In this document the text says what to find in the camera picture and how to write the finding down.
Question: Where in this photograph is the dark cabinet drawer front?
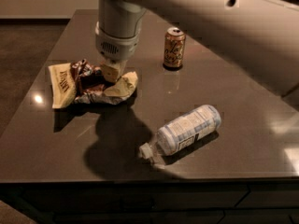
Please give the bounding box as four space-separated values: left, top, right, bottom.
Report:
22 185 248 213

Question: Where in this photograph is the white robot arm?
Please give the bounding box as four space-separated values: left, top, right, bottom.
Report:
124 0 299 99

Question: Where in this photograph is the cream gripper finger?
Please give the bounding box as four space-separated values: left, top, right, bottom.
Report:
100 59 127 83

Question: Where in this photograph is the orange drink can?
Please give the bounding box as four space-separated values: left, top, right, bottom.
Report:
164 27 186 70

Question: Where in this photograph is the brown and cream chip bag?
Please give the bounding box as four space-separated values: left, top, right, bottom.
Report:
49 59 138 109

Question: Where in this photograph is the blue labelled plastic water bottle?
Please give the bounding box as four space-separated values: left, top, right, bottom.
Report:
139 105 221 160

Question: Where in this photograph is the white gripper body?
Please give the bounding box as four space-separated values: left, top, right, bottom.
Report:
95 23 139 61

